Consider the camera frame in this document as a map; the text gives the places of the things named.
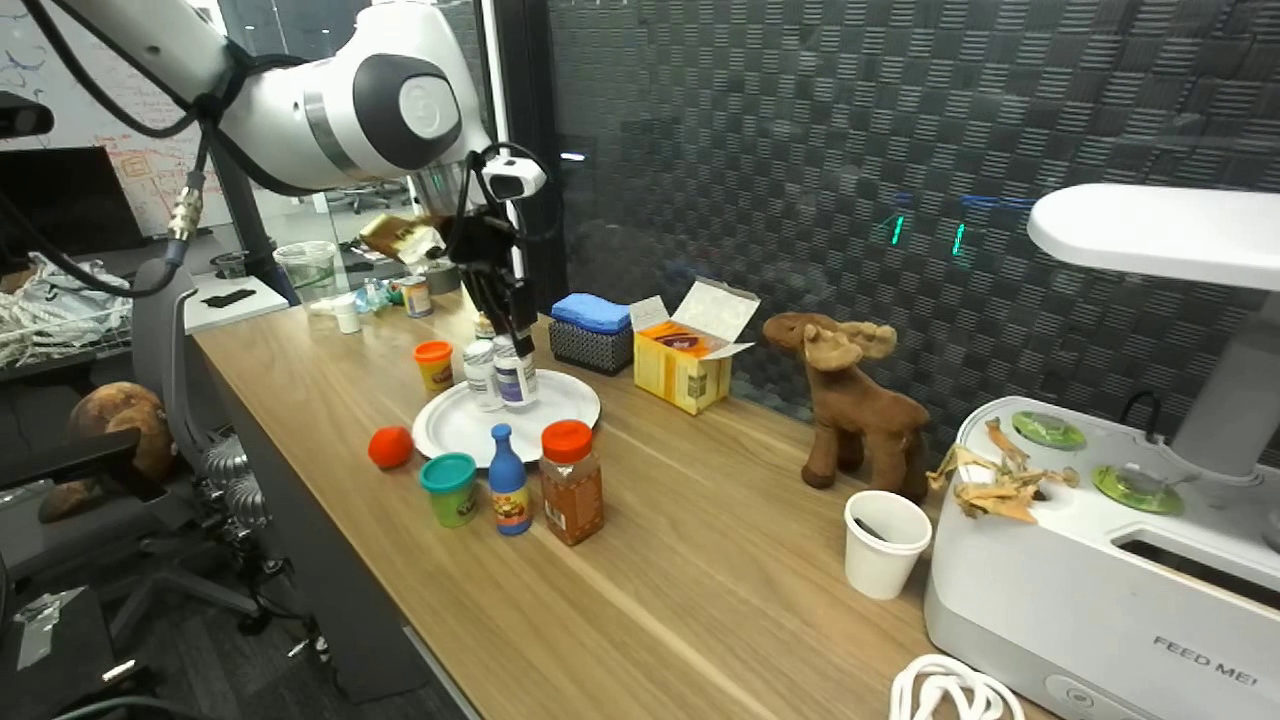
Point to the grey office chair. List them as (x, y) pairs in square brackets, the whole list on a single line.
[(167, 360)]

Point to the white indoor garden appliance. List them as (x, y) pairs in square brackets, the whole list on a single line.
[(1105, 603)]

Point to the open yellow cardboard box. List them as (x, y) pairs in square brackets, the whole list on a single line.
[(681, 365)]

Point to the red toy strawberry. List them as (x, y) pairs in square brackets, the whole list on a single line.
[(389, 451)]

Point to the brown plush toy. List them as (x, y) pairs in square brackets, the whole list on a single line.
[(121, 423)]

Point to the small white cup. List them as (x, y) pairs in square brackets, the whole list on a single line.
[(347, 316)]

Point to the blue toy bottle colourful label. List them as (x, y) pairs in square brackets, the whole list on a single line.
[(510, 489)]

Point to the white side table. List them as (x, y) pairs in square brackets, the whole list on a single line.
[(233, 316)]

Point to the small black device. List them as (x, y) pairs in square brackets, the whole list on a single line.
[(224, 297)]

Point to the grey woven basket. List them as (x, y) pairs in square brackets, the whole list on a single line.
[(585, 350)]

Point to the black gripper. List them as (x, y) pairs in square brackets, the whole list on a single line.
[(483, 263)]

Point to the dried brown plant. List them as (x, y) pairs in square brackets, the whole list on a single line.
[(993, 486)]

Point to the green dough can teal lid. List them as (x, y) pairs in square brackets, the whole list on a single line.
[(450, 483)]

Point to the brown spice bottle orange lid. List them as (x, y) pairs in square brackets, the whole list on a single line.
[(570, 486)]

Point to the pile of patterned cloth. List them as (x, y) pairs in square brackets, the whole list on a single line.
[(53, 313)]

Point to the small colourful can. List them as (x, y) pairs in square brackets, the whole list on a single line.
[(415, 297)]

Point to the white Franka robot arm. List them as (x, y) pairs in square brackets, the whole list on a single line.
[(363, 115)]

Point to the black monitor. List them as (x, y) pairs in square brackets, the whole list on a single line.
[(60, 202)]

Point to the clear plastic container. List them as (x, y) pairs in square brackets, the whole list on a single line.
[(309, 267)]

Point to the small clear plastic bottle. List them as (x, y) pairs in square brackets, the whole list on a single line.
[(479, 365)]

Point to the blue folded cloth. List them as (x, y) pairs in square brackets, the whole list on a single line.
[(591, 313)]

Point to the white pill bottle blue label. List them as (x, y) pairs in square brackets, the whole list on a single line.
[(510, 380)]

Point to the white paper cup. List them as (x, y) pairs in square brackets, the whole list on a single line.
[(884, 547)]

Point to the white paper plate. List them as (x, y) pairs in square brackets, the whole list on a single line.
[(454, 427)]

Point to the brown moose plush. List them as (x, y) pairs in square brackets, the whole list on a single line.
[(852, 404)]

